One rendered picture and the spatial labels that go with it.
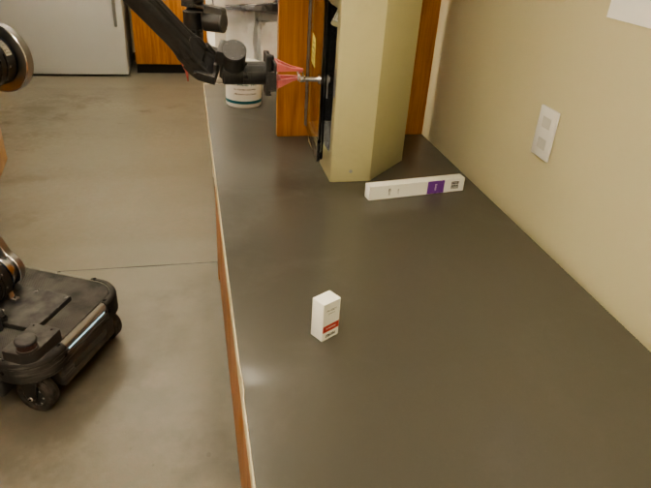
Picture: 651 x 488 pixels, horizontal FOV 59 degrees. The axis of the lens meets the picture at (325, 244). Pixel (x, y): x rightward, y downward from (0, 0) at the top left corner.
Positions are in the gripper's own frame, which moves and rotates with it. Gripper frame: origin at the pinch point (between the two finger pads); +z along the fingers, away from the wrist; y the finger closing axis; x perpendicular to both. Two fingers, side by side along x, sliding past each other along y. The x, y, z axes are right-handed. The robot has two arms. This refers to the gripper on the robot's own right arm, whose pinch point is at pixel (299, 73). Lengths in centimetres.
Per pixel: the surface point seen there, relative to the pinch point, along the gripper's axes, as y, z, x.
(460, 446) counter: -26, 5, -101
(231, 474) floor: -120, -22, -25
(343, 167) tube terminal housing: -21.7, 10.4, -11.5
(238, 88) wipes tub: -19, -11, 56
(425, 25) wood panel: 8, 43, 25
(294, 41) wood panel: 3.2, 2.9, 25.5
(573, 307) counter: -26, 41, -73
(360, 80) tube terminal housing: 1.0, 13.2, -11.5
